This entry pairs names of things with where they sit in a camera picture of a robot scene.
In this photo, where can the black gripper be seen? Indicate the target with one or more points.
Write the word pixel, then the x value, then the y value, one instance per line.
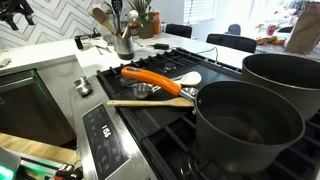
pixel 13 7

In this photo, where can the white cloth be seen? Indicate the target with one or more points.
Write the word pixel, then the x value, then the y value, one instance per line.
pixel 4 61

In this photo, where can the small black counter device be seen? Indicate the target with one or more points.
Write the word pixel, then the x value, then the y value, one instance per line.
pixel 79 42

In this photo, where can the stainless dishwasher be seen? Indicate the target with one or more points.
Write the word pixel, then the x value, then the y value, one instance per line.
pixel 26 106

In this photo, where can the silver stove knob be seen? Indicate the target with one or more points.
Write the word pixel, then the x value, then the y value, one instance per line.
pixel 82 86

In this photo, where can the black slotted spatula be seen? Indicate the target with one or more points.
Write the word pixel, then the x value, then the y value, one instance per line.
pixel 117 6

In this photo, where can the silver ladle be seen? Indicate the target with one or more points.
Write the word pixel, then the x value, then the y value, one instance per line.
pixel 132 14

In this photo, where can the brown ladle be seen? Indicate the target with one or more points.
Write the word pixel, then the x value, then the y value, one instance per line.
pixel 133 24

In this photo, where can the potted green plant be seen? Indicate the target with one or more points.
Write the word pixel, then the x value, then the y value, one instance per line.
pixel 143 16

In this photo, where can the orange bottle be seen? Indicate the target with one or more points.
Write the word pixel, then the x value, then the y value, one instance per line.
pixel 155 22

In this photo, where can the metal measuring cup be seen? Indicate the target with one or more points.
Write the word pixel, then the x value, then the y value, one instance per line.
pixel 141 90

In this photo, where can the small white bottle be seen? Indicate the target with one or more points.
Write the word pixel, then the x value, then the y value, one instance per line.
pixel 163 27

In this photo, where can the black power adapter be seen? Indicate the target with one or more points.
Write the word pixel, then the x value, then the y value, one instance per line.
pixel 161 46

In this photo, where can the green lit device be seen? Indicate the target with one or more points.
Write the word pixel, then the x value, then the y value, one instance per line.
pixel 7 165

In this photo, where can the flat wooden spatula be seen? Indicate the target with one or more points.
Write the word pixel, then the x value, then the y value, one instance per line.
pixel 150 103

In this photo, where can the red and black tool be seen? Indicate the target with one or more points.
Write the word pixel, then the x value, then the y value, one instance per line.
pixel 66 171

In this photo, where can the black dining chair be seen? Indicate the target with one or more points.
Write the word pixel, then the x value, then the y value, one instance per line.
pixel 231 42
pixel 179 30

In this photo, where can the black gas range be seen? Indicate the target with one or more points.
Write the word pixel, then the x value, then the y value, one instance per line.
pixel 156 133

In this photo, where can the cream plastic spoon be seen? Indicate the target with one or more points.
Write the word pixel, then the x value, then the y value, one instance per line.
pixel 190 78

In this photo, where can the white window blinds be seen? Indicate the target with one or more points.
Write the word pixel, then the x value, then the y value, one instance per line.
pixel 199 10

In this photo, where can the blue chair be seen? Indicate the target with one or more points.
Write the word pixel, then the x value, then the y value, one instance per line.
pixel 234 29

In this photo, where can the large dark stock pot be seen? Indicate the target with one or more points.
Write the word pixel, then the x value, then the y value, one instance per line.
pixel 283 80

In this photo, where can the brown paper bag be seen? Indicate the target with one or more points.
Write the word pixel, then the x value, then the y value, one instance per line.
pixel 305 30

